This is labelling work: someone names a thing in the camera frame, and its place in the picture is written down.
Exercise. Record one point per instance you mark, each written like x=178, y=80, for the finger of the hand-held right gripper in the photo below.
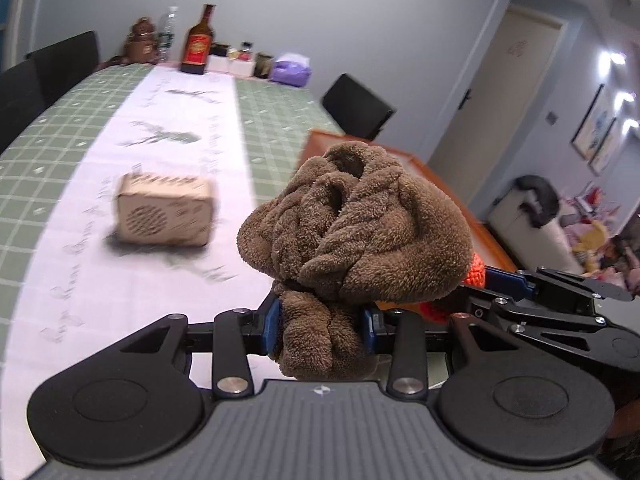
x=545, y=332
x=507, y=278

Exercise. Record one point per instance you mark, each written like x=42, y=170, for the brown bear-shaped bottle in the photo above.
x=142, y=42

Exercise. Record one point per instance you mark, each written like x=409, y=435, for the white printed table runner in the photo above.
x=90, y=195

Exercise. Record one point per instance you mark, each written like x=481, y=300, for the orange crocheted item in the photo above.
x=474, y=272

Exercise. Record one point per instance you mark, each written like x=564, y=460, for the clear plastic water bottle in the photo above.
x=168, y=35

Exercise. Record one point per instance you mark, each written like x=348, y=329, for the person's right forearm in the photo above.
x=625, y=425

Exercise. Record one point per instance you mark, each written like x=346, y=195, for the white box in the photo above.
x=235, y=65

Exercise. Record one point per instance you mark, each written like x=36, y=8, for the purple tissue pack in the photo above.
x=291, y=71

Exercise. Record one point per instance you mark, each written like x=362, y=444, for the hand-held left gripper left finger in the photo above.
x=272, y=327

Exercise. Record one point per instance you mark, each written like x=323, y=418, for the small framed picture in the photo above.
x=604, y=147

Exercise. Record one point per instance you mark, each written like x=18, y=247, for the orange storage box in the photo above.
x=482, y=225

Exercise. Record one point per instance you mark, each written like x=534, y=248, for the yellow plush toy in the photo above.
x=592, y=240

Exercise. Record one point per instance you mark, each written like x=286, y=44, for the cream interior door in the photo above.
x=505, y=105

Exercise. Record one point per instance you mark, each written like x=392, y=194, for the small red-labelled jar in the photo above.
x=245, y=51

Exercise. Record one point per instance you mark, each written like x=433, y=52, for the dark grey cloth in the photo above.
x=542, y=197

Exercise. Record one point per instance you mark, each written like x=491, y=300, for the small yellow-lidded jar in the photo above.
x=232, y=53

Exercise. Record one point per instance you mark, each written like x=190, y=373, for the wooden speaker box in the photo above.
x=165, y=215

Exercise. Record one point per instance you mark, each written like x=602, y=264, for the brown glass liquor bottle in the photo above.
x=196, y=47

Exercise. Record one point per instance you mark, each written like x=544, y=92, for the white armchair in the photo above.
x=520, y=240

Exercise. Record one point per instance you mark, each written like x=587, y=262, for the ceiling spotlight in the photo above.
x=612, y=58
x=625, y=100

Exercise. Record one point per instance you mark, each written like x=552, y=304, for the brown fluffy towel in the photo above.
x=360, y=240

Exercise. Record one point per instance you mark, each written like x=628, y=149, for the dark glass jar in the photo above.
x=263, y=66

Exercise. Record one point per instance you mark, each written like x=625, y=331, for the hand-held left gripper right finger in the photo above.
x=368, y=332

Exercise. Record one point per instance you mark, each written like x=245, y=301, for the large framed picture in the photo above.
x=589, y=120

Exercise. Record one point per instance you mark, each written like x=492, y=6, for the small dark jar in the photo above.
x=217, y=49

